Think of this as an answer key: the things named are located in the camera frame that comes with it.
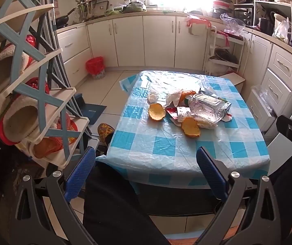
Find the person's right leg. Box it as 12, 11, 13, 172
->
270, 154, 292, 240

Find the grey metal folding frame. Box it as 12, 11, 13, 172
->
31, 0, 86, 123

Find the red and white wrapper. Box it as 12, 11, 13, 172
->
166, 106, 188, 127

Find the black frying pan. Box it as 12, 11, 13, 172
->
55, 8, 77, 27

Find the grey fuzzy slipper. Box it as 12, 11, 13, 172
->
0, 94, 50, 145
0, 43, 35, 95

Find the white hanging bin red bag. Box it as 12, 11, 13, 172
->
186, 15, 212, 37

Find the orange slipper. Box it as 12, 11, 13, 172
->
32, 122, 79, 159

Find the white corner drawer cabinet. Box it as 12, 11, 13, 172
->
240, 29, 292, 133

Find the toaster oven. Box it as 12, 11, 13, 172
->
234, 6, 254, 26

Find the person's leg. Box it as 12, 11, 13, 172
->
270, 154, 292, 240
83, 158, 172, 245

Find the white base cabinet with drawers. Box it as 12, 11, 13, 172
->
55, 22, 92, 88

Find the stack of dishes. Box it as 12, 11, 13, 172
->
212, 0, 235, 19

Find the clear plastic bag liner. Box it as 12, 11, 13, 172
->
251, 84, 274, 113

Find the white board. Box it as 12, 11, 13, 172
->
220, 72, 246, 93

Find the person's left leg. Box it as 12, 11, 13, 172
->
83, 158, 172, 245

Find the dark blue dustpan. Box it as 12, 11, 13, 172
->
73, 93, 108, 125

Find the bag of green vegetables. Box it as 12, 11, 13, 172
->
105, 0, 147, 15

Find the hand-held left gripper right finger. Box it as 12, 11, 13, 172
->
196, 147, 281, 245

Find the pale peel piece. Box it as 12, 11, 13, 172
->
194, 116, 218, 130

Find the white and blue shoe rack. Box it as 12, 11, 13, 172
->
0, 0, 90, 169

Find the orange peel half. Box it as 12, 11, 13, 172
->
148, 103, 166, 122
181, 117, 202, 138

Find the red trash bin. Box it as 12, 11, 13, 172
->
86, 57, 106, 80

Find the white rolling cart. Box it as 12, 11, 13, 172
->
203, 26, 245, 77

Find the white shelf rack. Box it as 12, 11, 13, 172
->
234, 0, 292, 39

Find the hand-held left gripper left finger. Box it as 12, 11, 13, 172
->
15, 147, 98, 245

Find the orange peel piece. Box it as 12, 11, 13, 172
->
180, 89, 197, 102

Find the white drawer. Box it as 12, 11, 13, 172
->
247, 89, 277, 131

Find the crumpled clear plastic bag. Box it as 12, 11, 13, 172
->
220, 13, 246, 35

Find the utensil rack with utensils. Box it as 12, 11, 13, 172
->
75, 0, 110, 22

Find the clear plastic bottle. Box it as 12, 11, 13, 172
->
188, 94, 226, 123

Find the plastic bag with greens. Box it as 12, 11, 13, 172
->
272, 19, 290, 44

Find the white kettle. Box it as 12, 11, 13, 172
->
274, 14, 289, 31

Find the red patterned slipper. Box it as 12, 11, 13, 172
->
23, 77, 50, 96

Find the white base cabinet with doors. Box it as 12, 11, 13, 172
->
86, 14, 211, 71

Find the small crumpled white tissue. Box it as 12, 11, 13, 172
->
147, 89, 160, 104

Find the table with blue checked cloth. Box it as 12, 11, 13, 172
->
96, 70, 271, 187

